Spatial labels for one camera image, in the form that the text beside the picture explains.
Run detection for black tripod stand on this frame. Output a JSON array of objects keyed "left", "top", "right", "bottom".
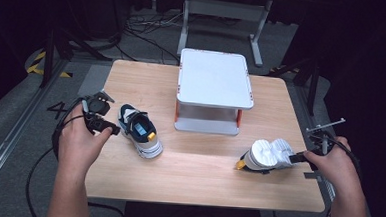
[
  {"left": 39, "top": 26, "right": 115, "bottom": 92},
  {"left": 266, "top": 54, "right": 322, "bottom": 117}
]

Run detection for grey metal desk frame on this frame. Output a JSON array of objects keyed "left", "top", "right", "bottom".
[{"left": 175, "top": 0, "right": 275, "bottom": 69}]

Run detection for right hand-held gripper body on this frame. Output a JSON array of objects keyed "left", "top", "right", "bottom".
[{"left": 303, "top": 115, "right": 347, "bottom": 172}]

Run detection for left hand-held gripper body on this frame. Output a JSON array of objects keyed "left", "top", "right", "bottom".
[{"left": 78, "top": 88, "right": 117, "bottom": 137}]

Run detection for person's left hand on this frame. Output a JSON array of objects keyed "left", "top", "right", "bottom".
[{"left": 56, "top": 103, "right": 115, "bottom": 176}]

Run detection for grey tape strip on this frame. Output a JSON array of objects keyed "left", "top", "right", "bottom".
[{"left": 302, "top": 171, "right": 323, "bottom": 180}]

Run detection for person's right hand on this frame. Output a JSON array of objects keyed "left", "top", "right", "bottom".
[{"left": 301, "top": 133, "right": 365, "bottom": 199}]

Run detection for white two-tier shoe rack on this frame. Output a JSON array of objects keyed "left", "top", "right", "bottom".
[{"left": 173, "top": 47, "right": 258, "bottom": 138}]

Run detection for bundle of black floor cables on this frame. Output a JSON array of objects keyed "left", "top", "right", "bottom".
[{"left": 114, "top": 8, "right": 187, "bottom": 66}]

